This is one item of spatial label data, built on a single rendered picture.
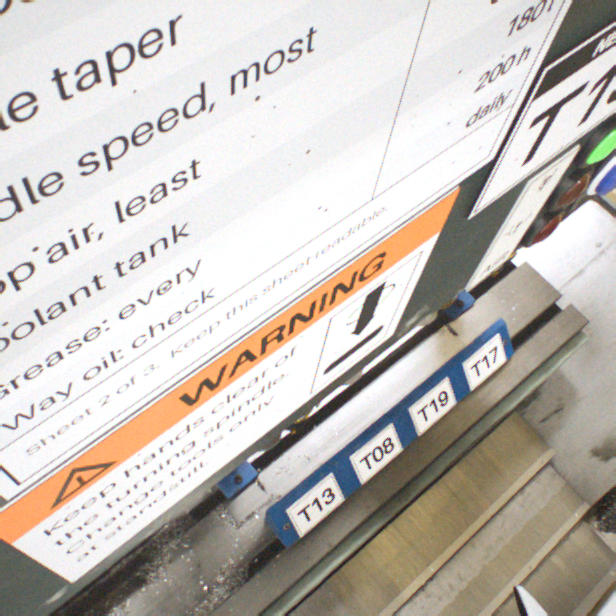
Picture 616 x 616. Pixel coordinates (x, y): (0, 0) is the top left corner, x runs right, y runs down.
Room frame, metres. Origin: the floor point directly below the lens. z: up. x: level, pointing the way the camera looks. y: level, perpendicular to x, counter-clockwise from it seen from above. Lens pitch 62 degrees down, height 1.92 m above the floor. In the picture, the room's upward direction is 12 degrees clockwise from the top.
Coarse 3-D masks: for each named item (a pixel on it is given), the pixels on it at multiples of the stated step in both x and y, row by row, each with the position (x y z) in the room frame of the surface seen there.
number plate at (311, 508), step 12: (324, 480) 0.25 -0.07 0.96; (312, 492) 0.23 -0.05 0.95; (324, 492) 0.24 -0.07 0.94; (336, 492) 0.25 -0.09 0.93; (300, 504) 0.22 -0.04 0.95; (312, 504) 0.22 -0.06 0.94; (324, 504) 0.23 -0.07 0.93; (336, 504) 0.23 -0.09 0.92; (300, 516) 0.20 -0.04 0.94; (312, 516) 0.21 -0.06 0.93; (324, 516) 0.21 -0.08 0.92; (300, 528) 0.19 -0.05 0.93
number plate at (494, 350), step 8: (496, 336) 0.51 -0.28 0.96; (488, 344) 0.50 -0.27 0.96; (496, 344) 0.51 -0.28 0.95; (480, 352) 0.48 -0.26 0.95; (488, 352) 0.49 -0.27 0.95; (496, 352) 0.50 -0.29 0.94; (472, 360) 0.47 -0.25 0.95; (480, 360) 0.48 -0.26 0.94; (488, 360) 0.48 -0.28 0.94; (496, 360) 0.49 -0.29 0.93; (504, 360) 0.50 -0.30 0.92; (464, 368) 0.46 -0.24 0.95; (472, 368) 0.46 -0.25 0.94; (480, 368) 0.47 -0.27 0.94; (488, 368) 0.47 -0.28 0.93; (496, 368) 0.48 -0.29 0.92; (472, 376) 0.45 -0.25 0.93; (480, 376) 0.46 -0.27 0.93; (472, 384) 0.44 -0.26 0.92
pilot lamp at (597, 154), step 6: (612, 132) 0.22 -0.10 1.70; (606, 138) 0.21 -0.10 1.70; (612, 138) 0.22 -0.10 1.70; (600, 144) 0.21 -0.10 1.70; (606, 144) 0.21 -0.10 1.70; (612, 144) 0.22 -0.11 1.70; (600, 150) 0.21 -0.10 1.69; (606, 150) 0.21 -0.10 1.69; (594, 156) 0.21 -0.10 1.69; (600, 156) 0.21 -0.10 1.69; (588, 162) 0.21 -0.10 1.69
